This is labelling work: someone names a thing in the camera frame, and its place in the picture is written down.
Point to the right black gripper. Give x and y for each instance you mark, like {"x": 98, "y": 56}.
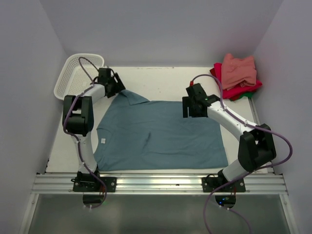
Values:
{"x": 187, "y": 103}

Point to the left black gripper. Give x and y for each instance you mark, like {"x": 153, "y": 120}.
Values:
{"x": 119, "y": 86}

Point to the blue-grey t shirt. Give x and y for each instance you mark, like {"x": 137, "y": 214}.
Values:
{"x": 138, "y": 134}

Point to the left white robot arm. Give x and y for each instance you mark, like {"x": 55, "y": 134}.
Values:
{"x": 78, "y": 122}

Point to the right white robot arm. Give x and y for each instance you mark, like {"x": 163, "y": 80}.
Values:
{"x": 256, "y": 145}

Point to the white plastic basket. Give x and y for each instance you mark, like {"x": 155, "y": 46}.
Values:
{"x": 77, "y": 74}

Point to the folded red shirt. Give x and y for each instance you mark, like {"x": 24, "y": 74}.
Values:
{"x": 233, "y": 93}

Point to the folded salmon pink shirt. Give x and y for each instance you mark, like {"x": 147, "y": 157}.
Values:
{"x": 237, "y": 71}

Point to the folded green shirt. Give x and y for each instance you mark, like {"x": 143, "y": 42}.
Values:
{"x": 246, "y": 94}

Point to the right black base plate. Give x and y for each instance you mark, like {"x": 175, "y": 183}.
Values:
{"x": 211, "y": 182}

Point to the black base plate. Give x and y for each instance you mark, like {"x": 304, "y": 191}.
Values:
{"x": 109, "y": 184}
{"x": 211, "y": 182}

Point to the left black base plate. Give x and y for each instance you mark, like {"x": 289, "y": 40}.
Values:
{"x": 109, "y": 184}

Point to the aluminium rail frame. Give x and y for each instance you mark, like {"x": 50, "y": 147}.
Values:
{"x": 153, "y": 202}

